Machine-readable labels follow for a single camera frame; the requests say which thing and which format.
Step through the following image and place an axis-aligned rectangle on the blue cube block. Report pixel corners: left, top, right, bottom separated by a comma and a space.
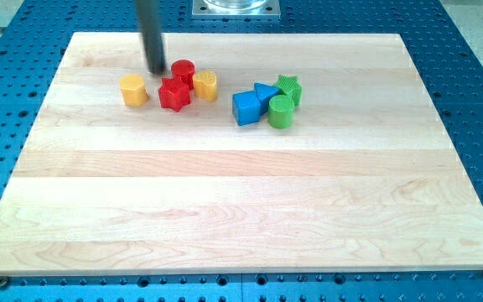
232, 91, 261, 126

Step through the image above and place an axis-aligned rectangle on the green cylinder block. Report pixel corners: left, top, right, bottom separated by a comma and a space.
267, 95, 294, 128

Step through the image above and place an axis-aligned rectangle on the blue triangle block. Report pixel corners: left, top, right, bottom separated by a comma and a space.
254, 82, 280, 115

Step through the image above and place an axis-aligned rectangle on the yellow heart block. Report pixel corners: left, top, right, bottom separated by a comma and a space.
192, 70, 218, 102

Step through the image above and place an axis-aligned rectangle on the green star block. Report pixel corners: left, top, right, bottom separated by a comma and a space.
273, 75, 303, 107

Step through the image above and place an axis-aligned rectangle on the red star block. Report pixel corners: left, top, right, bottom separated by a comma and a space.
158, 77, 191, 112

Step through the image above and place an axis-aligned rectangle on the red cylinder block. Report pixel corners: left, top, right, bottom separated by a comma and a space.
171, 60, 195, 90

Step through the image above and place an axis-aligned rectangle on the yellow hexagon block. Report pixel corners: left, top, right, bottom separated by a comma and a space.
119, 74, 148, 107

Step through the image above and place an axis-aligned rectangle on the light wooden board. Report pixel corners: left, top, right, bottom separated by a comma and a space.
0, 32, 483, 276

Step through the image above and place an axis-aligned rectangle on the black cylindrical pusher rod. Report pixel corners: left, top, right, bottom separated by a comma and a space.
135, 0, 165, 75

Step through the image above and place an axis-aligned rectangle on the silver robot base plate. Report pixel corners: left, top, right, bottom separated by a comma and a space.
191, 0, 281, 20

